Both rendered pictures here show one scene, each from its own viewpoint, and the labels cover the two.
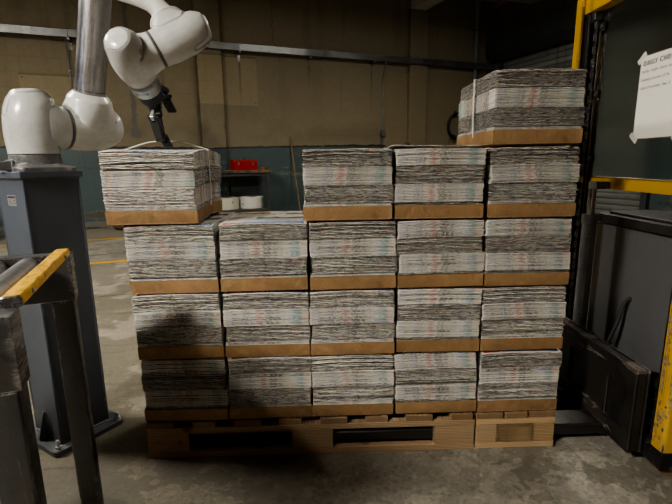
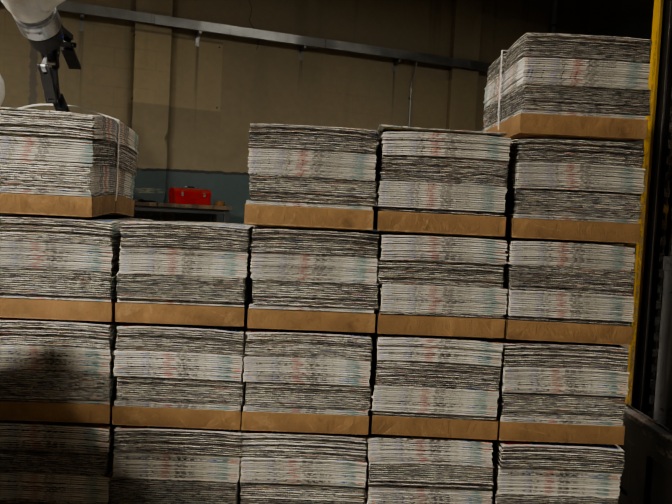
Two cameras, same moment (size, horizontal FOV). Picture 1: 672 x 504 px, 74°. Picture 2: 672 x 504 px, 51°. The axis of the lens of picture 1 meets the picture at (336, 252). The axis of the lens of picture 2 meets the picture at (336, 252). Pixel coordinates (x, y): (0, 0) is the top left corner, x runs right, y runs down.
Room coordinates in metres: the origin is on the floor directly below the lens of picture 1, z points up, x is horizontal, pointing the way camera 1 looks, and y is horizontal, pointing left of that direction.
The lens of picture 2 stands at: (-0.15, -0.10, 0.87)
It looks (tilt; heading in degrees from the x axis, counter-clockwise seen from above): 3 degrees down; 0
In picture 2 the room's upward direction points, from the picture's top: 3 degrees clockwise
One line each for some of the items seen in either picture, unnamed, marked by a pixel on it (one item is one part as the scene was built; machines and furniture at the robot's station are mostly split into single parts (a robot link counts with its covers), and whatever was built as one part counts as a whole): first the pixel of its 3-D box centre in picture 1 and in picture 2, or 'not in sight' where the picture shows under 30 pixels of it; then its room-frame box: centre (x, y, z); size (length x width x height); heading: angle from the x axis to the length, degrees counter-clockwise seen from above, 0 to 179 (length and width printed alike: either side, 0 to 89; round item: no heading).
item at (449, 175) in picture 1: (427, 181); (431, 187); (1.61, -0.33, 0.95); 0.38 x 0.29 x 0.23; 0
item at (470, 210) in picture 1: (427, 205); (430, 222); (1.61, -0.33, 0.86); 0.38 x 0.29 x 0.04; 0
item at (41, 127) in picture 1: (33, 122); not in sight; (1.60, 1.04, 1.17); 0.18 x 0.16 x 0.22; 148
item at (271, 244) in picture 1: (311, 324); (249, 391); (1.60, 0.10, 0.42); 1.17 x 0.39 x 0.83; 92
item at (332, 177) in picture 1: (344, 182); (312, 181); (1.61, -0.04, 0.95); 0.38 x 0.29 x 0.23; 2
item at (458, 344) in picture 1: (311, 328); (249, 398); (1.60, 0.10, 0.40); 1.16 x 0.38 x 0.51; 92
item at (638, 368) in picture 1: (584, 369); (667, 492); (1.63, -0.98, 0.20); 0.62 x 0.05 x 0.30; 2
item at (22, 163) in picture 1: (29, 163); not in sight; (1.57, 1.05, 1.03); 0.22 x 0.18 x 0.06; 148
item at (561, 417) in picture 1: (459, 425); not in sight; (1.50, -0.45, 0.05); 1.05 x 0.10 x 0.04; 92
